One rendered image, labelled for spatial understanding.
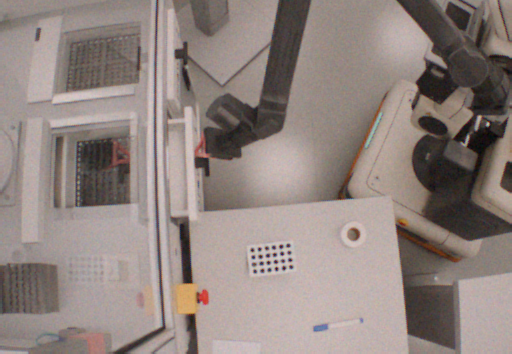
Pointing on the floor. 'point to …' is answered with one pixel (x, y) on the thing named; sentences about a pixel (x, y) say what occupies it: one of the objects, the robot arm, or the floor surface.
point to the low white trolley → (302, 279)
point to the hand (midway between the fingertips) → (202, 152)
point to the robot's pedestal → (460, 312)
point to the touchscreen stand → (220, 26)
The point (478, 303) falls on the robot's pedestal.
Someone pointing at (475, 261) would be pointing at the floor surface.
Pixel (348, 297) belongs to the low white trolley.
